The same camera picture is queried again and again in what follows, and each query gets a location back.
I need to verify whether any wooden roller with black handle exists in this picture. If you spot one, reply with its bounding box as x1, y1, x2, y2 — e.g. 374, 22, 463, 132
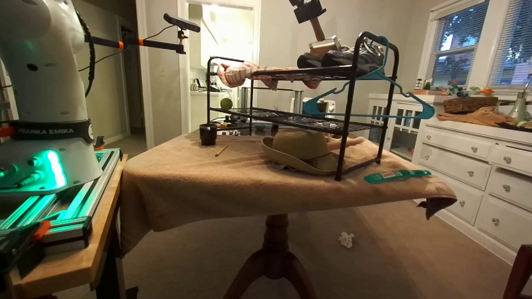
290, 0, 340, 57

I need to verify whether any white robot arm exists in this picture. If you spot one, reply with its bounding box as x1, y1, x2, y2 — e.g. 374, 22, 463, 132
0, 0, 102, 195

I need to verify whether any tan straw hat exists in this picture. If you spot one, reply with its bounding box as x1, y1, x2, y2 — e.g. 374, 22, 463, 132
261, 130, 340, 177

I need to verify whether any black cup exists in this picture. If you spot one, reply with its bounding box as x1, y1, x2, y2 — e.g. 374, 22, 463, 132
200, 124, 218, 147

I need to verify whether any green ball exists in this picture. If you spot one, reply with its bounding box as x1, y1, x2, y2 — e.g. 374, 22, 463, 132
220, 99, 233, 112

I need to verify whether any orange striped white shirt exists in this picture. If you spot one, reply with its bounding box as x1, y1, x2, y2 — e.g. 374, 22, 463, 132
218, 64, 321, 89

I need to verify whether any tan tablecloth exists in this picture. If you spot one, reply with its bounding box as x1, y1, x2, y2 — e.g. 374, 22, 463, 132
120, 134, 456, 252

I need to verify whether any teal printed logo patch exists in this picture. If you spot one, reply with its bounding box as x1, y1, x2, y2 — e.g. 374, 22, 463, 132
364, 170, 433, 185

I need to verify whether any crumpled white paper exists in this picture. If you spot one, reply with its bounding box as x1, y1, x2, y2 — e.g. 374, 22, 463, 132
338, 232, 356, 250

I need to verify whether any black metal shoe rack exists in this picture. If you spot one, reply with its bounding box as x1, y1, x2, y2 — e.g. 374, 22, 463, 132
205, 31, 401, 183

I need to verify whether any teal plastic hanger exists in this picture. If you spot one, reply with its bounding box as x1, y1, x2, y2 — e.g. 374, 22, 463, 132
301, 84, 436, 122

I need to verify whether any brown cloth on dresser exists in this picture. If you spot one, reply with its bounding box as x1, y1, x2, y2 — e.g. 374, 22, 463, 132
438, 97, 509, 127

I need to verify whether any white dresser with drawers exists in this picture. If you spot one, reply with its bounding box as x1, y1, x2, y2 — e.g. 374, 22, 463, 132
366, 92, 532, 267

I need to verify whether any wooden side table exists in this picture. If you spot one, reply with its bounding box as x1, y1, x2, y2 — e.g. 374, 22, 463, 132
7, 159, 127, 299

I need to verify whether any silver lamp base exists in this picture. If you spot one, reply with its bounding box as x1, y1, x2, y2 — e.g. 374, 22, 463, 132
511, 92, 531, 122

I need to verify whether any dark wooden chair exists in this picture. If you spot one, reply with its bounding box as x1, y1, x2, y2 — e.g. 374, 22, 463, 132
502, 245, 532, 299

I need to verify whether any wooden pedestal table leg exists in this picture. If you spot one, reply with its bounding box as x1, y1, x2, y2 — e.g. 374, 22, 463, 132
223, 215, 318, 299

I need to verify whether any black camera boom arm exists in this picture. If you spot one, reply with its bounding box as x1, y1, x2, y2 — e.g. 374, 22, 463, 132
85, 14, 202, 56

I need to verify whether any green lit robot base rail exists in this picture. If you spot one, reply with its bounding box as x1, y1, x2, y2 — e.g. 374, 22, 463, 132
0, 149, 122, 253

